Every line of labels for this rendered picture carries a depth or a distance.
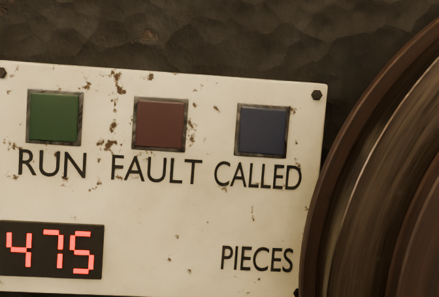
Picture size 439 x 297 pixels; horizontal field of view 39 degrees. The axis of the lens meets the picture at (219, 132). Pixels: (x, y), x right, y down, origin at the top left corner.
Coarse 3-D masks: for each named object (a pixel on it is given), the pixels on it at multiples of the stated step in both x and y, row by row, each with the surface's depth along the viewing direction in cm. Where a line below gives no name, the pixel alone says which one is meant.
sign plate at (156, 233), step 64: (0, 64) 46; (0, 128) 47; (128, 128) 47; (192, 128) 48; (320, 128) 49; (0, 192) 47; (64, 192) 48; (128, 192) 48; (192, 192) 48; (256, 192) 49; (0, 256) 47; (64, 256) 48; (128, 256) 49; (192, 256) 49; (256, 256) 50
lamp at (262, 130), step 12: (252, 108) 48; (264, 108) 48; (240, 120) 48; (252, 120) 48; (264, 120) 48; (276, 120) 48; (240, 132) 48; (252, 132) 48; (264, 132) 48; (276, 132) 48; (240, 144) 48; (252, 144) 48; (264, 144) 48; (276, 144) 48
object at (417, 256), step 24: (432, 168) 36; (432, 192) 34; (408, 216) 36; (432, 216) 35; (408, 240) 35; (432, 240) 35; (408, 264) 35; (432, 264) 35; (408, 288) 35; (432, 288) 35
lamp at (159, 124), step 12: (144, 108) 47; (156, 108) 47; (168, 108) 47; (180, 108) 47; (144, 120) 47; (156, 120) 47; (168, 120) 47; (180, 120) 47; (144, 132) 47; (156, 132) 47; (168, 132) 47; (180, 132) 47; (144, 144) 47; (156, 144) 47; (168, 144) 47; (180, 144) 47
